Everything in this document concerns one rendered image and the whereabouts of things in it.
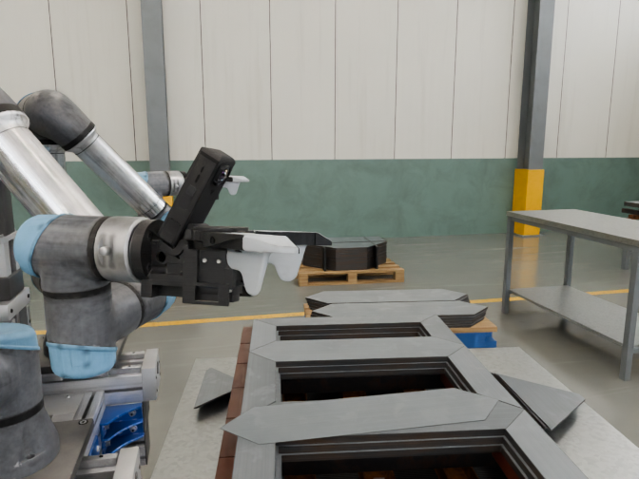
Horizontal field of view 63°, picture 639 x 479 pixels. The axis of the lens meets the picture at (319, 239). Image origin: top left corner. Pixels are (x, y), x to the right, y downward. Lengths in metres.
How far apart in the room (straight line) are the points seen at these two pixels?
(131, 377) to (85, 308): 0.80
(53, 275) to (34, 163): 0.23
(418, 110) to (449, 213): 1.80
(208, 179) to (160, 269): 0.12
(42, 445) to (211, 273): 0.54
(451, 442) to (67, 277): 1.02
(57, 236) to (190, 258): 0.16
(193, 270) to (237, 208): 7.71
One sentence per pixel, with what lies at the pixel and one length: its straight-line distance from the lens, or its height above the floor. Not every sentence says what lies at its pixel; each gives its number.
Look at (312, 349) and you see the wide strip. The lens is 1.82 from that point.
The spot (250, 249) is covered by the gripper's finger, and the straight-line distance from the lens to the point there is 0.50.
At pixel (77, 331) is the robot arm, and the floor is 1.34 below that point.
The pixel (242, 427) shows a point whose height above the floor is 0.87.
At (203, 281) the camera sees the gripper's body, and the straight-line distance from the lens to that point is 0.57.
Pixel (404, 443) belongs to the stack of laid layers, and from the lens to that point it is 1.37.
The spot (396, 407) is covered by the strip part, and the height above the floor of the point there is 0.87.
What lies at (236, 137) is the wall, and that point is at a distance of 8.21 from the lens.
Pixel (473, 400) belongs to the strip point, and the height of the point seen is 0.87.
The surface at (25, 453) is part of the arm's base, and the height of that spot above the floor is 1.07.
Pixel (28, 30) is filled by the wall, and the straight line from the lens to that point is 8.61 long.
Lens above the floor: 1.56
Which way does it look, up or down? 10 degrees down
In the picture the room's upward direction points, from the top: straight up
